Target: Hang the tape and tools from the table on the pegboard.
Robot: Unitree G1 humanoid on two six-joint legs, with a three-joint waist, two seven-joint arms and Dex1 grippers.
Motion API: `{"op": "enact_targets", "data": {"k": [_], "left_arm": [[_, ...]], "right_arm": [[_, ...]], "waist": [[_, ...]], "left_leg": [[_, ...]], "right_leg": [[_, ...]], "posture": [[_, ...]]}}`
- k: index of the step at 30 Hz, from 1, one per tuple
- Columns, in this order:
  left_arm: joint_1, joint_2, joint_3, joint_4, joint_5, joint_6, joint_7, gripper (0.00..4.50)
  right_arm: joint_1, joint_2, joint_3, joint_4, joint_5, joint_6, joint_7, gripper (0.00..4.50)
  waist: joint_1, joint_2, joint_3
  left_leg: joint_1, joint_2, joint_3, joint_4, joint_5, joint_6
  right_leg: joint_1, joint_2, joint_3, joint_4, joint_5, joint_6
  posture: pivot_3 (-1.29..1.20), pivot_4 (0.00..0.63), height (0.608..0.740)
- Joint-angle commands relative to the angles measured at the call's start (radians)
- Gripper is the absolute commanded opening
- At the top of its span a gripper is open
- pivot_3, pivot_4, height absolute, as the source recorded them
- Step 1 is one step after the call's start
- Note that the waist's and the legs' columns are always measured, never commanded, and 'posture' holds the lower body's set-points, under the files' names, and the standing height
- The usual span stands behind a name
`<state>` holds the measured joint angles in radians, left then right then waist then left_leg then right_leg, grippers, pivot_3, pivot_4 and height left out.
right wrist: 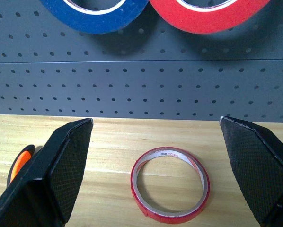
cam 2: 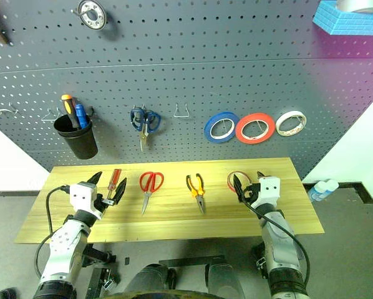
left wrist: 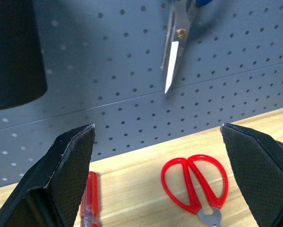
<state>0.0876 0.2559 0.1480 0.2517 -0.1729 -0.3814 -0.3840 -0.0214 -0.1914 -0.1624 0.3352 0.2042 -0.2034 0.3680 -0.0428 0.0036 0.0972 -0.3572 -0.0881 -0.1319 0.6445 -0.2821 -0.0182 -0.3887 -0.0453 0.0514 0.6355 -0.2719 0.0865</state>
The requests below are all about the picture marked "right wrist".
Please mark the grey pegboard panel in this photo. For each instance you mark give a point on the grey pegboard panel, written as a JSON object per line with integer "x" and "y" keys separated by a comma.
{"x": 141, "y": 78}

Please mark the small red tape roll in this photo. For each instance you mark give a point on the small red tape roll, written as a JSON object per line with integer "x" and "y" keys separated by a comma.
{"x": 170, "y": 213}

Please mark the blue tape roll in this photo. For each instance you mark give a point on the blue tape roll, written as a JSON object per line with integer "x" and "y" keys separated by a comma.
{"x": 96, "y": 23}

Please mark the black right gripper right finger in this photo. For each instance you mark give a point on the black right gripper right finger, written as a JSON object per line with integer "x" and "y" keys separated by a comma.
{"x": 257, "y": 170}

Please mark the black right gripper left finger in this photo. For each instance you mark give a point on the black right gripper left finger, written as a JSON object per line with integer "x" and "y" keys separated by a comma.
{"x": 37, "y": 189}

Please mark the wide red tape roll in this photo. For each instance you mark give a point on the wide red tape roll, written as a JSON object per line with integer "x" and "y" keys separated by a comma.
{"x": 203, "y": 23}

